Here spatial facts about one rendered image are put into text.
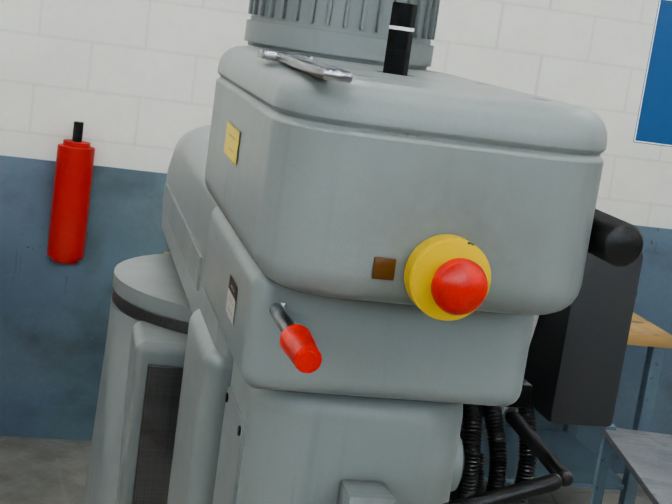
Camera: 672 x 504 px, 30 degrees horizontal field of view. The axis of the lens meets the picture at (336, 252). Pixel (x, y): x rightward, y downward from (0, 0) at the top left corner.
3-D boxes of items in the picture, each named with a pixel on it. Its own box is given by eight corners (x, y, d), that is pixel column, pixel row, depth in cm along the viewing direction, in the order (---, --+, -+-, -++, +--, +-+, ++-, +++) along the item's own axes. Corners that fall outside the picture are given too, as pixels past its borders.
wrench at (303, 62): (367, 85, 81) (368, 72, 81) (307, 78, 80) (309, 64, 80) (303, 63, 104) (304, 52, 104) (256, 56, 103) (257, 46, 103)
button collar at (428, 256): (484, 324, 90) (498, 243, 89) (404, 317, 89) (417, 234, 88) (476, 317, 92) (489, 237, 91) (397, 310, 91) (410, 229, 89)
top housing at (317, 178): (602, 328, 94) (641, 117, 91) (260, 298, 88) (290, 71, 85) (431, 216, 139) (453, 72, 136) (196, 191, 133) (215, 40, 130)
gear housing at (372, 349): (527, 413, 105) (547, 297, 103) (239, 392, 99) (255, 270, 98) (420, 312, 137) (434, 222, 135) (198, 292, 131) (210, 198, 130)
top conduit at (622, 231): (640, 269, 97) (648, 225, 96) (590, 264, 96) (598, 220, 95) (465, 181, 140) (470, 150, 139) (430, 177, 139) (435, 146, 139)
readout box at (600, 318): (622, 430, 144) (656, 252, 140) (548, 425, 142) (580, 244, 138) (557, 377, 163) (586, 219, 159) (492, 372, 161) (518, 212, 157)
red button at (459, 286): (487, 321, 87) (496, 264, 86) (431, 316, 86) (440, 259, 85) (472, 309, 90) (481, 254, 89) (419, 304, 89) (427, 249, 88)
